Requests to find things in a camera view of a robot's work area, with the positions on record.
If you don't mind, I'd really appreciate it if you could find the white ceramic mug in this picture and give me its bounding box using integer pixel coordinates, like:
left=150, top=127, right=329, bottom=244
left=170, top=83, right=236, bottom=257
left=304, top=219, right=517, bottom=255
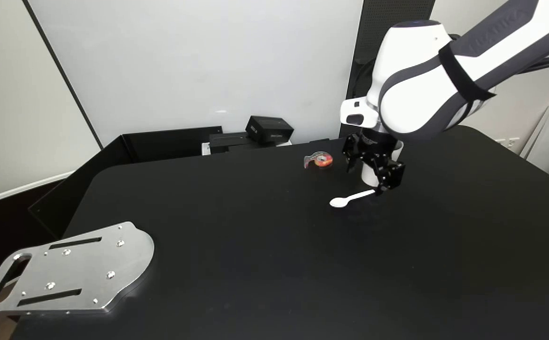
left=361, top=140, right=404, bottom=191

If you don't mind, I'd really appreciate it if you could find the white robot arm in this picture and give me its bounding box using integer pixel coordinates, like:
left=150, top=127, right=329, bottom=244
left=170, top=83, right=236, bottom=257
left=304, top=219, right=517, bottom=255
left=340, top=0, right=549, bottom=195

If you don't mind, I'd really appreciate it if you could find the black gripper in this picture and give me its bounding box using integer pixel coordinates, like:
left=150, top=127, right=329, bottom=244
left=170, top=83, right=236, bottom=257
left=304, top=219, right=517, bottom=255
left=342, top=127, right=406, bottom=195

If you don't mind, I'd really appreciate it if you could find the black camera box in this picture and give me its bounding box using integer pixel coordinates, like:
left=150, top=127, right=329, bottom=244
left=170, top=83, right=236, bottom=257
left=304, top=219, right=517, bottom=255
left=246, top=115, right=295, bottom=145

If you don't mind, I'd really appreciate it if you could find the grey metal mounting plate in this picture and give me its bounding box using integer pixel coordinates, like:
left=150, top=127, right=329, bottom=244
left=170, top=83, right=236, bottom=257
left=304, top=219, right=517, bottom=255
left=0, top=221, right=155, bottom=314

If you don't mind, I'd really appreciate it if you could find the red tape dispenser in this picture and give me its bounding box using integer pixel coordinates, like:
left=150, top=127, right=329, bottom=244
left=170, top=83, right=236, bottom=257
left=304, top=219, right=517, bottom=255
left=304, top=151, right=334, bottom=168

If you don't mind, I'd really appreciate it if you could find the white whiteboard panel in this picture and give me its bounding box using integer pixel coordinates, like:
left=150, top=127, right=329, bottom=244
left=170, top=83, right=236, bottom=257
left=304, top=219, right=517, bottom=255
left=27, top=0, right=363, bottom=144

